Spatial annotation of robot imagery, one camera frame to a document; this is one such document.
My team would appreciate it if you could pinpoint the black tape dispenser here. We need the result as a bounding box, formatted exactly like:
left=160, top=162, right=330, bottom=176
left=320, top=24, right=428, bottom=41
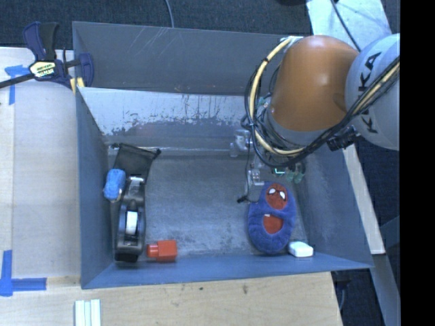
left=113, top=176, right=147, bottom=264

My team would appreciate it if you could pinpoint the small white box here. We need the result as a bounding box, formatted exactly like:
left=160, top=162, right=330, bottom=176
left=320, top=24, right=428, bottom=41
left=288, top=240, right=315, bottom=259

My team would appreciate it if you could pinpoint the black cloth pouch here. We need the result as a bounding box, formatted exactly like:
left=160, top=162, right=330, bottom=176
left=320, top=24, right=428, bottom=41
left=111, top=143, right=162, bottom=184

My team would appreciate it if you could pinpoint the pale wood board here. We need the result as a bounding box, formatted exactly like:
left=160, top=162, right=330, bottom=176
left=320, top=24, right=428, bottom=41
left=12, top=48, right=83, bottom=280

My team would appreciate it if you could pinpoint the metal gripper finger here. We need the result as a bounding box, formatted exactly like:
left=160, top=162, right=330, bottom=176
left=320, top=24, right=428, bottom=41
left=243, top=167, right=266, bottom=200
left=230, top=129, right=254, bottom=158

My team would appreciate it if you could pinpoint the grey metal bin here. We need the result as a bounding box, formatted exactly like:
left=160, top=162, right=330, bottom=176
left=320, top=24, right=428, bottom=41
left=71, top=21, right=375, bottom=290

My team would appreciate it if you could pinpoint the blue toy car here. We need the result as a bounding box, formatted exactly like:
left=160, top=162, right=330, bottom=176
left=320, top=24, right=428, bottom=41
left=102, top=168, right=127, bottom=202

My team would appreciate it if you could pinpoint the blue plush slipper red face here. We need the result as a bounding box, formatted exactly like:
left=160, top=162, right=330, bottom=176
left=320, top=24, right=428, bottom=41
left=247, top=181, right=298, bottom=255

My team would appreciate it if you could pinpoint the red block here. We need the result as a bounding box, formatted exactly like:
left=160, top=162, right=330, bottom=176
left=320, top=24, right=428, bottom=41
left=146, top=239, right=179, bottom=263

